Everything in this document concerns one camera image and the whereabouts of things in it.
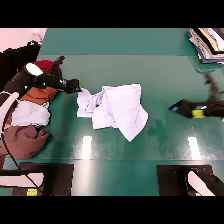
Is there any heap of clothes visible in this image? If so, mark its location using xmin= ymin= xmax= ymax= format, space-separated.
xmin=187 ymin=27 xmax=224 ymax=65

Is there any black garment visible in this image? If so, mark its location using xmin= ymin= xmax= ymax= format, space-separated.
xmin=0 ymin=40 xmax=43 ymax=92

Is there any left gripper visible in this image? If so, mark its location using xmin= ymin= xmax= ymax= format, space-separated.
xmin=64 ymin=78 xmax=83 ymax=95

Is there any white garment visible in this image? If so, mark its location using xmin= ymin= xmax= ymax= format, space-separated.
xmin=10 ymin=99 xmax=52 ymax=128

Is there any black cable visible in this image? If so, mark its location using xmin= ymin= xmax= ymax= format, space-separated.
xmin=0 ymin=99 xmax=45 ymax=196

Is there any brown garment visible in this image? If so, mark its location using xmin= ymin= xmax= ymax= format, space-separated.
xmin=0 ymin=124 xmax=51 ymax=162

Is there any red garment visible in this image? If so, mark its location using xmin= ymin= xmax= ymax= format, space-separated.
xmin=33 ymin=59 xmax=63 ymax=78

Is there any orange garment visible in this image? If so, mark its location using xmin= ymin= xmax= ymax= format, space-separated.
xmin=19 ymin=85 xmax=60 ymax=106

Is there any pale blue shirt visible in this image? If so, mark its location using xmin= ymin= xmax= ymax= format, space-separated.
xmin=76 ymin=83 xmax=150 ymax=143

